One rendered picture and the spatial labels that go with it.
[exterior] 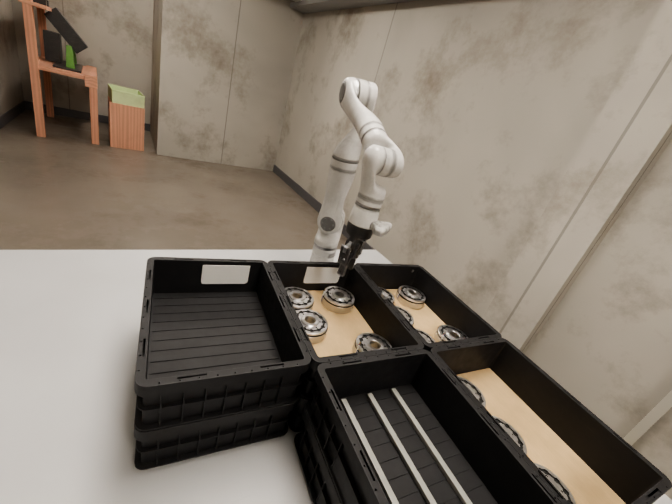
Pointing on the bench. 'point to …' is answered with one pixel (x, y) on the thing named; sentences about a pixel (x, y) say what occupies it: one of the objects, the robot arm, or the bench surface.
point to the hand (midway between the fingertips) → (346, 267)
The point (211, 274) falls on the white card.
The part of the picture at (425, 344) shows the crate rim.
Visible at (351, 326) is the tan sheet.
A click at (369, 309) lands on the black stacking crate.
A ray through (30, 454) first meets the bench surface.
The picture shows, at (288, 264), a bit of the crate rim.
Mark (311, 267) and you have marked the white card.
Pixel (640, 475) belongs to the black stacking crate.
